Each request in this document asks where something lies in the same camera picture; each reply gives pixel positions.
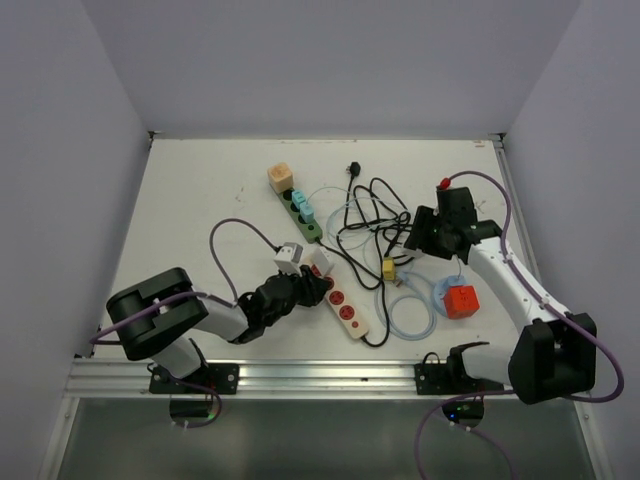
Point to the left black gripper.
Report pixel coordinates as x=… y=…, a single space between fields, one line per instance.
x=312 y=288

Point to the orange cube adapter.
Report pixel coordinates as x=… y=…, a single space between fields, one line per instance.
x=280 y=177

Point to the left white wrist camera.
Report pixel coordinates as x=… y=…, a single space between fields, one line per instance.
x=287 y=258

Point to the lower teal plug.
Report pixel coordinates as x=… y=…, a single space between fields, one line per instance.
x=306 y=213

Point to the black three-pin plug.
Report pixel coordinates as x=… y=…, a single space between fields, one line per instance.
x=353 y=169

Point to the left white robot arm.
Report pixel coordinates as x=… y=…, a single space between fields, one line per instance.
x=151 y=318

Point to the yellow plug adapter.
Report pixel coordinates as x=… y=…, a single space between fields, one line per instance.
x=388 y=269

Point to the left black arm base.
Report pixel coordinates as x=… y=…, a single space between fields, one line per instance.
x=223 y=378

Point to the white charger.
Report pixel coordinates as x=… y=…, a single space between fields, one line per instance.
x=322 y=259

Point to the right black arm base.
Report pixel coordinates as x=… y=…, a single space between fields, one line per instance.
x=432 y=376

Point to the green power strip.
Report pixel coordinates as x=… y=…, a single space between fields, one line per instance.
x=311 y=232

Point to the red cube socket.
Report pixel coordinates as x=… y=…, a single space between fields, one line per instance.
x=461 y=302

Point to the aluminium front rail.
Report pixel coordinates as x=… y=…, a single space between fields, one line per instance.
x=298 y=380

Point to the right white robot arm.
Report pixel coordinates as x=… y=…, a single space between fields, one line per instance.
x=554 y=355

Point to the blue round socket base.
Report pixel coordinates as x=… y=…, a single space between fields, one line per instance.
x=438 y=294

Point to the beige red power strip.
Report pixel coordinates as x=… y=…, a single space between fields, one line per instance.
x=343 y=307

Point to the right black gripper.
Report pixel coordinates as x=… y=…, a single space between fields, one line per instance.
x=425 y=216

